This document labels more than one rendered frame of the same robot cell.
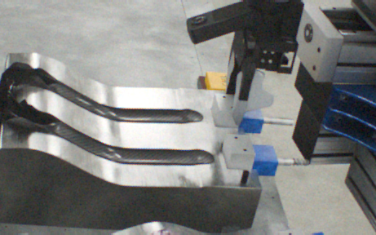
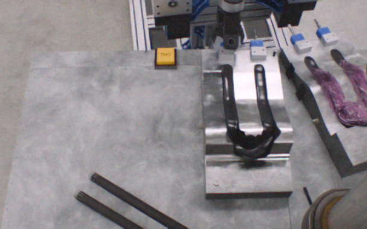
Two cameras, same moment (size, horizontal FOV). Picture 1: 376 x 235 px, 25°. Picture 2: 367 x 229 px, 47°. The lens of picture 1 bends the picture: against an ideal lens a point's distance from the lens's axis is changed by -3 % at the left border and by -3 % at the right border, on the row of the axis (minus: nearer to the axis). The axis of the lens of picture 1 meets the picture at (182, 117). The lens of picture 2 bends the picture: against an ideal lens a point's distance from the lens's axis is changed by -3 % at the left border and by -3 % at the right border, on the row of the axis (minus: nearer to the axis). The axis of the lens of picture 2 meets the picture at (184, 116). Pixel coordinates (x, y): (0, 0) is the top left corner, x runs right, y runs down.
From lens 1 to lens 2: 1.46 m
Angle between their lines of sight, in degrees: 56
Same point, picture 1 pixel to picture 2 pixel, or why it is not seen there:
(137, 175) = (275, 94)
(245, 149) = (262, 49)
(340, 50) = not seen: outside the picture
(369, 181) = (205, 15)
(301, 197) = not seen: hidden behind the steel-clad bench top
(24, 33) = (104, 154)
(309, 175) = (28, 59)
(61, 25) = (93, 133)
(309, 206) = not seen: hidden behind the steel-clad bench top
